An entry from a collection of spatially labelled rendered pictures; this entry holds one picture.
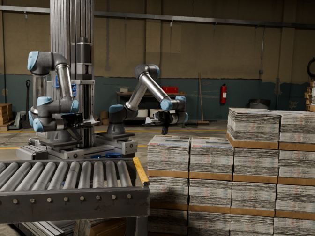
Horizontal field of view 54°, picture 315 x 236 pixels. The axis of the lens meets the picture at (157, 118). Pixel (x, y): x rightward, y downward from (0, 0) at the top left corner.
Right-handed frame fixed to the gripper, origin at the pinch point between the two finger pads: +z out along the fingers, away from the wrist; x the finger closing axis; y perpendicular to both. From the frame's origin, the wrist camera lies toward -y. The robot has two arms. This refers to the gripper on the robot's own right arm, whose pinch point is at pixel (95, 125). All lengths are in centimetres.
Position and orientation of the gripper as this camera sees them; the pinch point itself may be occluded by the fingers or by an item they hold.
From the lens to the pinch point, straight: 193.9
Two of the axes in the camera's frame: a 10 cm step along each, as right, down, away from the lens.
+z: 8.2, -0.5, 5.7
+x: -5.4, 2.6, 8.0
